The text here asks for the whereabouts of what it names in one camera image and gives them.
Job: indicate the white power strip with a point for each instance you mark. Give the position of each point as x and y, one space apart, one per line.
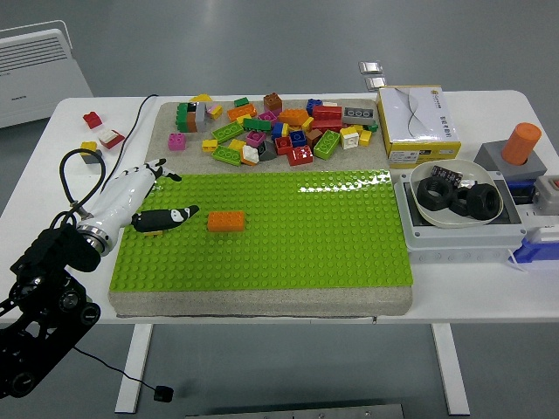
539 214

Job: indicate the blue white device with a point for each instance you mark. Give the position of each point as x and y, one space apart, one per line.
539 249

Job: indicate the dark green tall brick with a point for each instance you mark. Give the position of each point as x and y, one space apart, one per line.
181 118

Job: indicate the white yellow cardboard box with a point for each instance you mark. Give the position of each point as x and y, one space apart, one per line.
417 122

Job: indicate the white table leg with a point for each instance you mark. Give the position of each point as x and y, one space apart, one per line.
133 371
450 371

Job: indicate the orange long brick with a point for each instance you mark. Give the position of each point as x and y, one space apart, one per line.
240 111

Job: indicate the white yellow brick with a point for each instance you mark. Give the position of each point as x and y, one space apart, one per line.
349 138

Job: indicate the red flat brick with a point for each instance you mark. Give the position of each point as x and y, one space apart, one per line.
117 139

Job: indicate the white panel heater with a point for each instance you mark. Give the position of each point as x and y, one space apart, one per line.
39 74

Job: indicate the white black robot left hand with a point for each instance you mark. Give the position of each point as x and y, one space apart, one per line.
122 196

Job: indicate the large black hex nut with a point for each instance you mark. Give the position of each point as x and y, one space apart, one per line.
425 194
474 205

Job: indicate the dark green small brick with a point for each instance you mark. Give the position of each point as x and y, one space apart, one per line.
372 127
241 102

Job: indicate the magenta brick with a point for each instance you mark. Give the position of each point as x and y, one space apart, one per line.
255 139
266 117

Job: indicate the white bowl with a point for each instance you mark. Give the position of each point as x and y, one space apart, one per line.
478 170

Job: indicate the red large brick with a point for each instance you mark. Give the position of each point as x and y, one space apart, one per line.
326 114

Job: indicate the dark circuit board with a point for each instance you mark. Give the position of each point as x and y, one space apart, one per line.
445 174

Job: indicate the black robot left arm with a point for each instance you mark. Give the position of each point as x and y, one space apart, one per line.
48 283

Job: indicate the white orange brick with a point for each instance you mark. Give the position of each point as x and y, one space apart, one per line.
250 154

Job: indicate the blue yellow brick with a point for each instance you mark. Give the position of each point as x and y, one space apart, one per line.
279 130

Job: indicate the red glossy brick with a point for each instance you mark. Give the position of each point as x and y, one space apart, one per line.
299 155

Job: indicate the green studded baseplate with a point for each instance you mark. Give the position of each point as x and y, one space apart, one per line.
284 249

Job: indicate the grey small brick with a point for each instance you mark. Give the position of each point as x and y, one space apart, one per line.
92 158

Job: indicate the brown orange stacked brick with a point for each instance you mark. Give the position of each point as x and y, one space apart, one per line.
272 102

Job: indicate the orange cylinder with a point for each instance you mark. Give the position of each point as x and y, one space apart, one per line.
519 144

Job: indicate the grey long brick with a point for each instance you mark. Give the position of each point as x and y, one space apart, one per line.
358 114

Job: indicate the pink yellow small brick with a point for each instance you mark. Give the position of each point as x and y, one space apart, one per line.
214 111

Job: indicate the grey block with hole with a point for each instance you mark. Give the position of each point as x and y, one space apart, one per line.
489 153

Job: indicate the grey tall brick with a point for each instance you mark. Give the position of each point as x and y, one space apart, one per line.
201 117

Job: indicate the lime green long brick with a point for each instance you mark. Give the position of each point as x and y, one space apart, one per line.
227 155
326 144
227 131

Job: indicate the grey black sloped brick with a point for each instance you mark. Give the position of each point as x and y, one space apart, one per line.
267 151

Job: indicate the grey junction box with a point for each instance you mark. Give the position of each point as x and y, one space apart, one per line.
458 244

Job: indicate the orange eight-stud brick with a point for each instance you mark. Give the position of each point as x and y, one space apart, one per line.
226 221

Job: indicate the grey box with red button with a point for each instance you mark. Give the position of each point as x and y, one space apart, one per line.
546 196

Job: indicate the blue plastic part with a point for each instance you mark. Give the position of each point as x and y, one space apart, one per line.
519 190

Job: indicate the black small brick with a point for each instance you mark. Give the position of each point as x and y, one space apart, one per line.
191 109

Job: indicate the small black hex nut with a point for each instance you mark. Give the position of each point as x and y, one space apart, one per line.
456 205

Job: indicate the red small brick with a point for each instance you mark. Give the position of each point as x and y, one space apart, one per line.
92 120

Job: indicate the dark green long brick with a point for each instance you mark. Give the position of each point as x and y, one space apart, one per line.
257 125

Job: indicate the white small brick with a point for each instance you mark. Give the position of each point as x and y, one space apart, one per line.
105 135

